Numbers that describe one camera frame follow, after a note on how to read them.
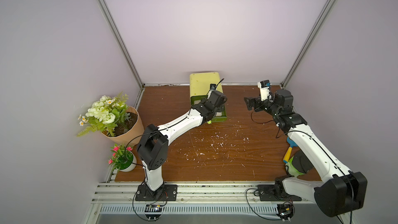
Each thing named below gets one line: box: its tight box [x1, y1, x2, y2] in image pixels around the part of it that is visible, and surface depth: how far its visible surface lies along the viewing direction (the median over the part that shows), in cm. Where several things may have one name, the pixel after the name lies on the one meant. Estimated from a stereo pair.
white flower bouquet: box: [76, 92, 131, 137], surface depth 68 cm
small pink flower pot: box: [107, 143, 138, 173], surface depth 74 cm
